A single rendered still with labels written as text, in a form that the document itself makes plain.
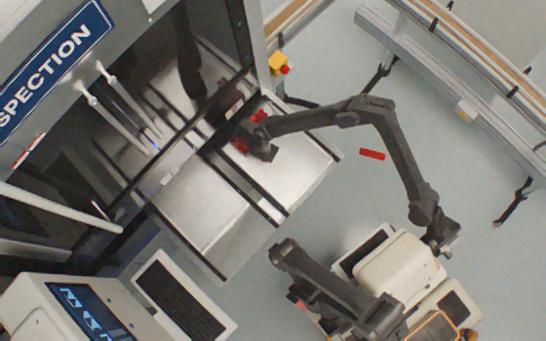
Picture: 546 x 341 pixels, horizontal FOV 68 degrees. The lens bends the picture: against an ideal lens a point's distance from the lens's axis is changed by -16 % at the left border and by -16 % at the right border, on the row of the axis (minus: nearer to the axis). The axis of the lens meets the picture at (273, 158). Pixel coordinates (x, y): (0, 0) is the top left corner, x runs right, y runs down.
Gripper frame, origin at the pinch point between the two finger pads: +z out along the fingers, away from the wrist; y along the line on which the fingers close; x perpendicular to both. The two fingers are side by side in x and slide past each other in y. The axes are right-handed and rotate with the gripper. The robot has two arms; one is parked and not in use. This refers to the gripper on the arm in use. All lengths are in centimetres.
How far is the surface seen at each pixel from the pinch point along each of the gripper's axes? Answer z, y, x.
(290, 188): 3.8, -14.1, 5.9
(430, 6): -3, -32, -96
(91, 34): -101, 24, 17
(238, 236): 4.5, -5.7, 31.1
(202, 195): 4.5, 14.2, 24.1
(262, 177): 4.0, -3.0, 7.1
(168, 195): 4.8, 26.3, 30.8
